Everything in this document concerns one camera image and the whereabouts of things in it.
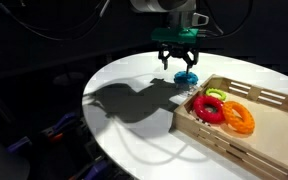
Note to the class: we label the wooden slatted box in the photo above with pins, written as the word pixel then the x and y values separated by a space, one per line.
pixel 274 133

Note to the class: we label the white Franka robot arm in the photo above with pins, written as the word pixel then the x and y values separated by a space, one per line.
pixel 157 5

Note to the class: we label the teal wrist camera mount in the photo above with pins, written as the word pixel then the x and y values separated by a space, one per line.
pixel 174 35

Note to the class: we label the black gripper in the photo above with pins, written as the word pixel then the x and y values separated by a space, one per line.
pixel 178 50

